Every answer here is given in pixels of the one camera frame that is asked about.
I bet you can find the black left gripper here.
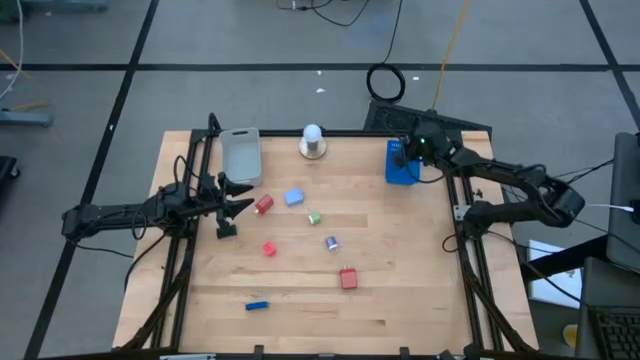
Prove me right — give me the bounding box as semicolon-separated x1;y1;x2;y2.
192;169;256;230

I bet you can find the light blue wall charger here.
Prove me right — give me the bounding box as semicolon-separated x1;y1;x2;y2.
283;187;305;208

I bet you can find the white plastic bin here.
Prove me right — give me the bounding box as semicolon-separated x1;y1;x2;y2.
218;126;264;187

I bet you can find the blue plastic mesh basket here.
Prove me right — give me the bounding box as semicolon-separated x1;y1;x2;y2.
384;139;422;187

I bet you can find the black floor grate mat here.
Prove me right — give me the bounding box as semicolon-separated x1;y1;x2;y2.
363;99;494;146

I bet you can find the white paper sheet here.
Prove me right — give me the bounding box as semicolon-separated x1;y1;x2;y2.
527;239;584;309

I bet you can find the grey monitor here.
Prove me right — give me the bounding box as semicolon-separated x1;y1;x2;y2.
606;131;640;274

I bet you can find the dark grey desk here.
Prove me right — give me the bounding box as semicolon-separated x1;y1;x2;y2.
519;234;640;360

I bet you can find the grey floor stand base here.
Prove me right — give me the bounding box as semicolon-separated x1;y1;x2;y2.
0;109;53;128

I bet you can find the black wheeled base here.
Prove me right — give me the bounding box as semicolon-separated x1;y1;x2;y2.
0;155;21;194

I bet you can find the black keyboard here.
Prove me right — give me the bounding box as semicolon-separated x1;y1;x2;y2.
589;307;640;360

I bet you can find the black metal table frame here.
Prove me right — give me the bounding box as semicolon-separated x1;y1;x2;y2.
119;112;539;360

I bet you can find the black coiled cable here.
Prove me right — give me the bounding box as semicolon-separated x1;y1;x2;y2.
366;0;407;105

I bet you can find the yellow hanging cable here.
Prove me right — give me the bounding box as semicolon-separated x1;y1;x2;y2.
430;0;472;112

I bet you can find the black floor cable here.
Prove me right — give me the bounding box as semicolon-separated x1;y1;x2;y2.
275;0;372;28

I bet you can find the white plug cable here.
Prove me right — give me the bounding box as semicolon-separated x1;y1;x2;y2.
584;201;636;214

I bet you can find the white floor cable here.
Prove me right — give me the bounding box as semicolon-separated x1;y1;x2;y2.
0;0;25;101

